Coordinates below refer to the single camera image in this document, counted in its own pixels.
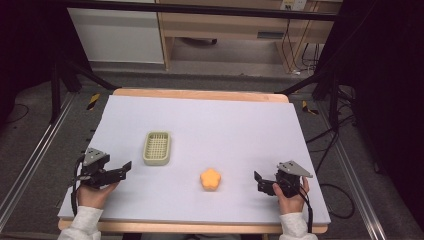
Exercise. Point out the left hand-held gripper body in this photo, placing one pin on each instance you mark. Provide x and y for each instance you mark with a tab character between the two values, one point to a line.
95	166

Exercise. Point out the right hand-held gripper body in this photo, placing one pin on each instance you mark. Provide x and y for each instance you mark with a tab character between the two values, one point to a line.
289	180

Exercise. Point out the pale green plastic basket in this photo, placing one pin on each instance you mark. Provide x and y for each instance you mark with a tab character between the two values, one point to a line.
157	147

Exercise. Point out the orange flower-shaped sponge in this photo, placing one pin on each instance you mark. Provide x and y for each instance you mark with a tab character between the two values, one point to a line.
210	179

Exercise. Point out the person's right hand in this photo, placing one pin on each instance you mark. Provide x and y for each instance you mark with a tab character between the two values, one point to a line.
290	203

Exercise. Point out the person's left hand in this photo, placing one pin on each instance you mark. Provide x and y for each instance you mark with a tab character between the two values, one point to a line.
95	196

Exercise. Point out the yellow black floor tape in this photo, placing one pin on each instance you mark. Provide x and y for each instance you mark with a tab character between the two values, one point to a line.
309	109
93	101

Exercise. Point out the white table mat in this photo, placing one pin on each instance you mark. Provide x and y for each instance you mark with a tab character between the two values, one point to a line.
206	133

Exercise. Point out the wooden table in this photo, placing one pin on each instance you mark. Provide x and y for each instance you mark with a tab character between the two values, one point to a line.
200	94

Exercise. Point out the white cabinet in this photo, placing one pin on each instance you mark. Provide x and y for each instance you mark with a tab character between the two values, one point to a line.
116	36

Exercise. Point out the dark curtain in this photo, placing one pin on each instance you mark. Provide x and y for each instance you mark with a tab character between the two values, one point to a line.
386	83
30	40

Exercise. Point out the light wooden desk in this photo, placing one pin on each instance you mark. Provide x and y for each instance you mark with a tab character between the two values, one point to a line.
233	23

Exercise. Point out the white power strip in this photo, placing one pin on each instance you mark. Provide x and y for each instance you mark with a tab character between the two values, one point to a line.
292	4

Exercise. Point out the metal floor rail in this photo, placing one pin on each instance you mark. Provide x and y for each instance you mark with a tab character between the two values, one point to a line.
36	156
353	173

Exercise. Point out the black metal frame stand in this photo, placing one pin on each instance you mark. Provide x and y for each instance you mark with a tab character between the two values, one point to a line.
55	96
330	90

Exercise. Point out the black metal frame bar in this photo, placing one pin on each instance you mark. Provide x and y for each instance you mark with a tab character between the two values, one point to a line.
200	9

